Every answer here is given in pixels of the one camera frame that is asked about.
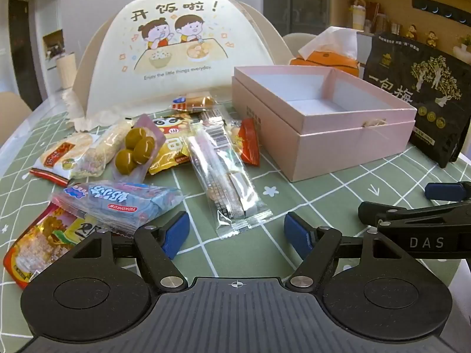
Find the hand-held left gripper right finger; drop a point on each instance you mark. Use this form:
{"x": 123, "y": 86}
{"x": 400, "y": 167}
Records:
{"x": 297, "y": 233}

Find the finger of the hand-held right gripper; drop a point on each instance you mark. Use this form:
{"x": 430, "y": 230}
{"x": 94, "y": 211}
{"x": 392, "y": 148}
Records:
{"x": 371, "y": 211}
{"x": 443, "y": 191}

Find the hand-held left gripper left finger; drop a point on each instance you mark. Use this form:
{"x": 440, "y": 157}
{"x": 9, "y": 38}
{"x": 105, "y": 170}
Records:
{"x": 176, "y": 232}

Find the blue clear candy packet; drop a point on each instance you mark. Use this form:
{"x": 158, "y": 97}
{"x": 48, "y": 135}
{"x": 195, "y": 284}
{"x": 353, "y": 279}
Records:
{"x": 117, "y": 202}

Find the long clear biscuit packet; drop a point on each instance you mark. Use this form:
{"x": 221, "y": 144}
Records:
{"x": 224, "y": 187}

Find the yellow cartoon snack packet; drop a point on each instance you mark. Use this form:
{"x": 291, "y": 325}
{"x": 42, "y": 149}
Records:
{"x": 171, "y": 143}

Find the purple green olive packet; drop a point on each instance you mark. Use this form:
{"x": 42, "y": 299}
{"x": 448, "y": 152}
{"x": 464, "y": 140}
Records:
{"x": 136, "y": 147}

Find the small red snack packet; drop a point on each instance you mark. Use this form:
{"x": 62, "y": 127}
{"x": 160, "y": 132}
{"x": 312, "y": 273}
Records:
{"x": 249, "y": 143}

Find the pink cardboard box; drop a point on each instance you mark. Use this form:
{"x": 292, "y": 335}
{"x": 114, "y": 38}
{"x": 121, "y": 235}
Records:
{"x": 331, "y": 117}

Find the clear puffed rice bar packet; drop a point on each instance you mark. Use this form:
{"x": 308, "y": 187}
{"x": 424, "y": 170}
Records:
{"x": 97, "y": 150}

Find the clear round cake packet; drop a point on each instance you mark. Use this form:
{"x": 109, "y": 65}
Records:
{"x": 193, "y": 102}

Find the red white rice cracker packet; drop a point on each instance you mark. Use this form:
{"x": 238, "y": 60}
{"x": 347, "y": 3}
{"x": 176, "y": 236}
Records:
{"x": 59, "y": 156}

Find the green checked tablecloth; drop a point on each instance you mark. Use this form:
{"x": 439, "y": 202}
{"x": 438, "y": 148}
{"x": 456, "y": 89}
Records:
{"x": 331, "y": 198}

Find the large black snack bag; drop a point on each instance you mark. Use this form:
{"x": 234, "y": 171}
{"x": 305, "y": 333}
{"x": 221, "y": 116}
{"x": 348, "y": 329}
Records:
{"x": 430, "y": 92}

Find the red chicken snack packet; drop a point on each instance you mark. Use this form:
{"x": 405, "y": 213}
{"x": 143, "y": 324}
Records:
{"x": 36, "y": 244}

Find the orange tissue box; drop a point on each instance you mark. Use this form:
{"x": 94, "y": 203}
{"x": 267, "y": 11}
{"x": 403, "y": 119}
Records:
{"x": 327, "y": 57}

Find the cream printed food cover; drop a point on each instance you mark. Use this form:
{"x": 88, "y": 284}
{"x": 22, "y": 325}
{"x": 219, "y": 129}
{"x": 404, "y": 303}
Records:
{"x": 173, "y": 51}

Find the black light bar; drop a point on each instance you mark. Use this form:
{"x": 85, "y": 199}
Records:
{"x": 441, "y": 9}

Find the beige chair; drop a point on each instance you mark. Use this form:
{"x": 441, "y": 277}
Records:
{"x": 294, "y": 44}
{"x": 13, "y": 108}

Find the small tote bag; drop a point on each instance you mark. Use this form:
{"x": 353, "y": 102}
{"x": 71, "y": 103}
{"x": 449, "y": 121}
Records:
{"x": 357, "y": 14}

